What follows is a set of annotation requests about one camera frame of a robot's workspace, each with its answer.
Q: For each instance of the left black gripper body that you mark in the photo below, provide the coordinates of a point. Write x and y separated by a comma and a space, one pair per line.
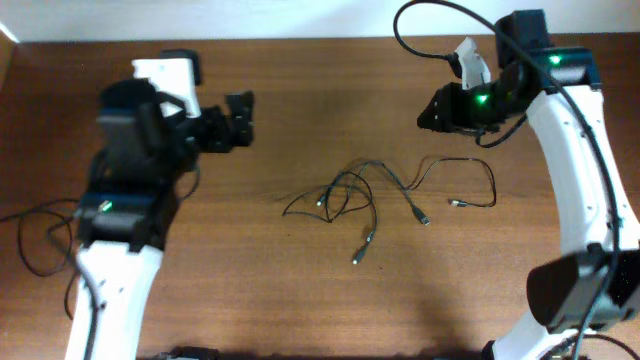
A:
220, 128

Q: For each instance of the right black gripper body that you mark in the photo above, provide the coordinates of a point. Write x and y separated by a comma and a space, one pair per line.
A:
441, 109

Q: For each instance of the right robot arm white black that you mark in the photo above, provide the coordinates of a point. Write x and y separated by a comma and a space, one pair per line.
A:
594, 284

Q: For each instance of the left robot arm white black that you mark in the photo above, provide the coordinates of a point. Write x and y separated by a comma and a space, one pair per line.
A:
130, 202

